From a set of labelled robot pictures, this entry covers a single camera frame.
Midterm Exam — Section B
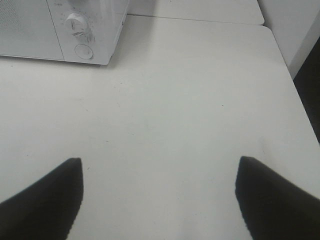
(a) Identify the white microwave oven body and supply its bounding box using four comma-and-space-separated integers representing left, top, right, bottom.
0, 0, 130, 66

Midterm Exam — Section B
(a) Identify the round door release button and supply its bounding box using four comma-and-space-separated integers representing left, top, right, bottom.
74, 44, 94, 60

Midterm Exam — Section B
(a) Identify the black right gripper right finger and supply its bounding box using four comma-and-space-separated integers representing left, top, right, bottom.
235, 156, 320, 240

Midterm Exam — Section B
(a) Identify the white timer knob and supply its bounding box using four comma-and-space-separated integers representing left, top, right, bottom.
64, 13, 89, 36

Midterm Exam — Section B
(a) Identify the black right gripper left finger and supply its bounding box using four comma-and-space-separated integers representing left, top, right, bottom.
0, 158, 83, 240

